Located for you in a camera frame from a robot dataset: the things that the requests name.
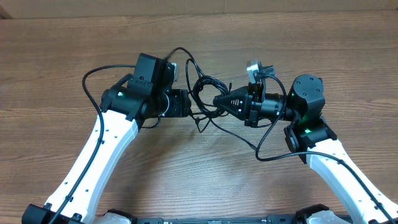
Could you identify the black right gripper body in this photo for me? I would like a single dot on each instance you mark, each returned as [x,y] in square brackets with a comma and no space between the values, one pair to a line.
[269,107]

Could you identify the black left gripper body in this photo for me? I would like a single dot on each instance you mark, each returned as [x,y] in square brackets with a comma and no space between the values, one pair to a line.
[176,103]

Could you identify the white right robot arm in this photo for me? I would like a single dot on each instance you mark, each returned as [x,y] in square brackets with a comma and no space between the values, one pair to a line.
[309,136]

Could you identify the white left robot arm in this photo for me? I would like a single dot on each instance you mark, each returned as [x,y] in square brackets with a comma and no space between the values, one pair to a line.
[144,94]

